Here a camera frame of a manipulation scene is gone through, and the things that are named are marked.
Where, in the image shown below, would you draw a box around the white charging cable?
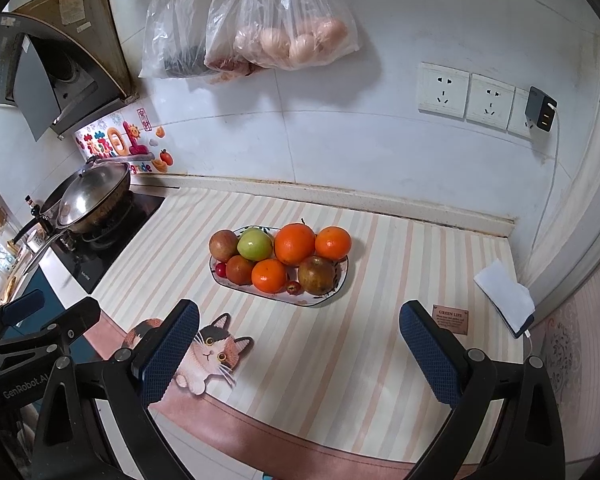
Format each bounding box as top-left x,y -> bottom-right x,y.
525,105 -> 561,361

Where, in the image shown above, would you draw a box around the clear plastic bag of meat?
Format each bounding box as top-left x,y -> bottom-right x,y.
203,0 -> 281,83

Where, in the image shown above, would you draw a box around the steel wok lid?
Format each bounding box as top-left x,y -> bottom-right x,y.
57,160 -> 131,227

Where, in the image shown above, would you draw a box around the rough-skinned orange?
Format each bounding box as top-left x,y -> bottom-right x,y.
314,226 -> 353,262

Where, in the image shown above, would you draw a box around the colourful wall stickers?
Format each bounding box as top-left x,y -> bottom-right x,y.
74,107 -> 175,175

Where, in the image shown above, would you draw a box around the black glass cooktop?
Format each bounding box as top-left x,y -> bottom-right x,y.
40,185 -> 167,295

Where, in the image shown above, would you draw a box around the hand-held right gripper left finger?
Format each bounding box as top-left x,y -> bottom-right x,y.
30,299 -> 201,480

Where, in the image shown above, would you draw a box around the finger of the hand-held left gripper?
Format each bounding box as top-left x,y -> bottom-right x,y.
0,297 -> 102,370
0,289 -> 47,337

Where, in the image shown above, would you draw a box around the clear plastic bag dark contents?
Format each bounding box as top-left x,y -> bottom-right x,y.
139,0 -> 221,79

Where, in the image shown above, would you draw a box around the metal wok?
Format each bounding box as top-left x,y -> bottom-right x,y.
40,159 -> 133,234

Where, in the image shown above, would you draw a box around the small orange tangerine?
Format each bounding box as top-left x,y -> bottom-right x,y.
251,258 -> 288,294

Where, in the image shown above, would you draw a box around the black frying pan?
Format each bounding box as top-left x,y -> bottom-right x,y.
10,200 -> 78,261

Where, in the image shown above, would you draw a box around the clear plastic bag of eggs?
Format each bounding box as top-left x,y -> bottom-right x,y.
232,0 -> 362,69

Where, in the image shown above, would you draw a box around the dark grey wall charger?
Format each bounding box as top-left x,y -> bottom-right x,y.
524,86 -> 558,133

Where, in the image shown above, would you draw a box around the white wall socket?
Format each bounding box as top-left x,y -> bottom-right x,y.
466,73 -> 517,131
507,86 -> 536,140
417,62 -> 471,120

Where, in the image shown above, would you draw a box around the striped cat-print table mat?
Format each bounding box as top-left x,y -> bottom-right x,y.
87,187 -> 537,480

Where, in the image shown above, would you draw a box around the green apple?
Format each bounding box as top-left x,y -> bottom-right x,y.
237,227 -> 274,262

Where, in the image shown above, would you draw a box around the grey range hood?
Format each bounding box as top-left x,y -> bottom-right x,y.
0,12 -> 126,141

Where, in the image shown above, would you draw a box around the brown passion fruit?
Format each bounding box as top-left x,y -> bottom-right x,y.
297,255 -> 337,296

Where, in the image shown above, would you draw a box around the red-brown passion fruit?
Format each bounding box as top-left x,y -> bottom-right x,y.
208,229 -> 239,262
225,255 -> 255,286

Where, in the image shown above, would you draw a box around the brown egg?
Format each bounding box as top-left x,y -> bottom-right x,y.
259,27 -> 292,67
234,30 -> 261,61
289,34 -> 317,65
314,17 -> 350,51

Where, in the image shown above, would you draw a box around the floral ceramic plate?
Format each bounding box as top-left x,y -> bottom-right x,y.
209,225 -> 351,308

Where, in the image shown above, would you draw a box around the dark blue cabinet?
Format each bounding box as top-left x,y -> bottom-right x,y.
10,264 -> 56,311

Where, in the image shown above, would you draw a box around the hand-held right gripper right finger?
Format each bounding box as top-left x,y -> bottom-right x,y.
399,300 -> 567,480

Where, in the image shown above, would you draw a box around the white smartphone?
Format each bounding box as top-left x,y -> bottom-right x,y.
474,259 -> 537,339

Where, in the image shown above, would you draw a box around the large smooth orange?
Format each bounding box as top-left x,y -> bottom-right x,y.
274,222 -> 316,266

